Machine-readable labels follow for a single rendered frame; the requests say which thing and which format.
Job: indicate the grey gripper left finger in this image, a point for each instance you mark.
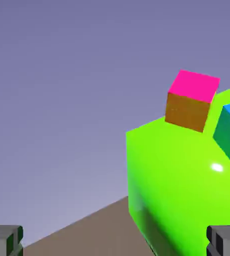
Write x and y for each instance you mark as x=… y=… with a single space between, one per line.
x=0 y=240

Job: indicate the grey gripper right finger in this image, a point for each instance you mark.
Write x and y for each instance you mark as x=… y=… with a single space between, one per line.
x=227 y=240

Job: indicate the small pink cube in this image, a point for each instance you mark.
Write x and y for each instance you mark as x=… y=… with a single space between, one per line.
x=191 y=100

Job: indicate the large green box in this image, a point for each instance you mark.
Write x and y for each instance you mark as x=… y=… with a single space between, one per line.
x=176 y=180

